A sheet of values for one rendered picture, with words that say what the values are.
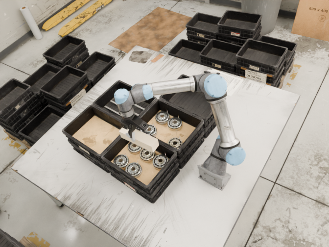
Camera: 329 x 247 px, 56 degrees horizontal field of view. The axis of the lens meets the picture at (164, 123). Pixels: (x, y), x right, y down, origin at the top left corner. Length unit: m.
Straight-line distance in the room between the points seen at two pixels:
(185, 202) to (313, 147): 1.58
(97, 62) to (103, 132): 1.50
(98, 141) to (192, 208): 0.79
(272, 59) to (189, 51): 0.99
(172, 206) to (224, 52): 1.96
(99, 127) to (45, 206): 1.13
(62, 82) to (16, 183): 1.11
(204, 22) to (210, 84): 2.34
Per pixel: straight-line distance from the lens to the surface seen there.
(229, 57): 3.38
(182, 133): 2.11
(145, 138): 1.77
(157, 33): 4.52
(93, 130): 2.29
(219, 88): 1.64
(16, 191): 3.37
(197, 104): 2.27
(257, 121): 2.35
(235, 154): 1.77
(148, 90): 1.58
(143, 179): 1.95
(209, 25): 3.86
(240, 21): 3.69
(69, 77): 3.39
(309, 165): 3.05
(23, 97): 3.33
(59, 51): 3.81
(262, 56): 3.22
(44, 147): 2.54
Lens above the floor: 2.50
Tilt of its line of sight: 50 degrees down
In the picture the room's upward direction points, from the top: 12 degrees counter-clockwise
